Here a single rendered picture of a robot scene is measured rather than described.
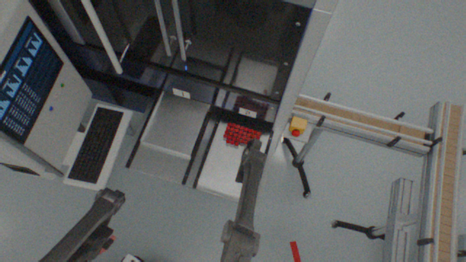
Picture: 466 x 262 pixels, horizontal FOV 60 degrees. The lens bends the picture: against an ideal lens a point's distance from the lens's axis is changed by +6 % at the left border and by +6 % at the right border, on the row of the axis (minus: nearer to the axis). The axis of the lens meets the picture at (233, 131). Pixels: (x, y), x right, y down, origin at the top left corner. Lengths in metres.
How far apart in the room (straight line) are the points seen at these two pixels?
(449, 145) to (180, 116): 1.32
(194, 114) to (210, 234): 1.01
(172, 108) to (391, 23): 2.28
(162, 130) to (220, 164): 0.34
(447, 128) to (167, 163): 1.35
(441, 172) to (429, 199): 0.14
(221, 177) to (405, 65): 2.11
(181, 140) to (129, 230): 1.02
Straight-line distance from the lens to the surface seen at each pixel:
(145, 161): 1.92
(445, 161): 2.13
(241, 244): 1.14
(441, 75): 3.58
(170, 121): 1.98
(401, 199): 2.42
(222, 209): 2.72
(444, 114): 2.23
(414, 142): 2.10
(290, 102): 1.65
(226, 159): 1.89
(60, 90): 1.92
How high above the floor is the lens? 2.68
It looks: 67 degrees down
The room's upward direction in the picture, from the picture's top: 5 degrees clockwise
